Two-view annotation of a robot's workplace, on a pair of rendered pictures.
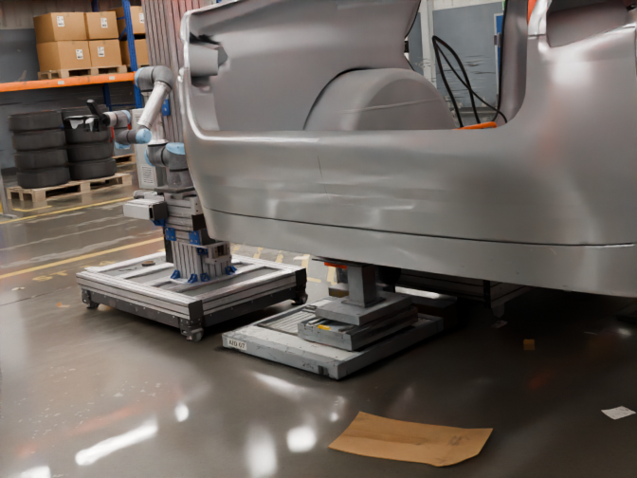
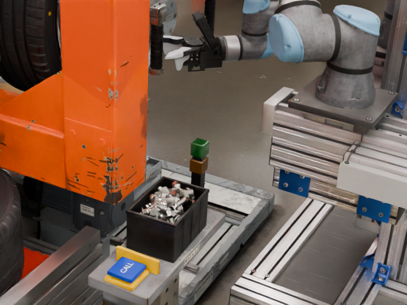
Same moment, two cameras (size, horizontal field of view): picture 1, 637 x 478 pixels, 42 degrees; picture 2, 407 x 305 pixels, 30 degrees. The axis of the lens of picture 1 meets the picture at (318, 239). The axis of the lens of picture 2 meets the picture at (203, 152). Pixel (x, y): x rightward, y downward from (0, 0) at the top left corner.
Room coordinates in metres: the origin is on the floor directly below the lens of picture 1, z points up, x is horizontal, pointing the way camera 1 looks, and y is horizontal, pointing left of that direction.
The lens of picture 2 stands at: (6.38, -0.62, 1.60)
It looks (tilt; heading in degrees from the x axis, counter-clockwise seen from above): 28 degrees down; 159
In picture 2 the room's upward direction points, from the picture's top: 4 degrees clockwise
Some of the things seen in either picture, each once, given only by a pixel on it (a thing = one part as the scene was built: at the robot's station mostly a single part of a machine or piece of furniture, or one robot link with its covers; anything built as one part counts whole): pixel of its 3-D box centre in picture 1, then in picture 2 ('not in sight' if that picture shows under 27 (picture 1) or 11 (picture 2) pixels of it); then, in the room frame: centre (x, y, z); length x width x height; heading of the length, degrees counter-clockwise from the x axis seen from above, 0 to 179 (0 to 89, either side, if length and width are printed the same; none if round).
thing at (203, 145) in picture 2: not in sight; (200, 148); (4.68, 0.01, 0.64); 0.04 x 0.04 x 0.04; 44
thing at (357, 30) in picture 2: not in sight; (351, 35); (4.81, 0.34, 0.98); 0.13 x 0.12 x 0.14; 84
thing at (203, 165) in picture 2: not in sight; (198, 164); (4.68, 0.01, 0.59); 0.04 x 0.04 x 0.04; 44
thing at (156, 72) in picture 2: not in sight; (156, 47); (4.40, -0.04, 0.83); 0.04 x 0.04 x 0.16
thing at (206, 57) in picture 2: not in sight; (202, 52); (4.40, 0.10, 0.80); 0.12 x 0.08 x 0.09; 89
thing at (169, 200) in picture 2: not in sight; (168, 216); (4.80, -0.11, 0.51); 0.20 x 0.14 x 0.13; 136
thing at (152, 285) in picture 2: not in sight; (161, 247); (4.82, -0.13, 0.44); 0.43 x 0.17 x 0.03; 134
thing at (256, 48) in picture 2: not in sight; (252, 45); (4.40, 0.26, 0.81); 0.11 x 0.08 x 0.09; 89
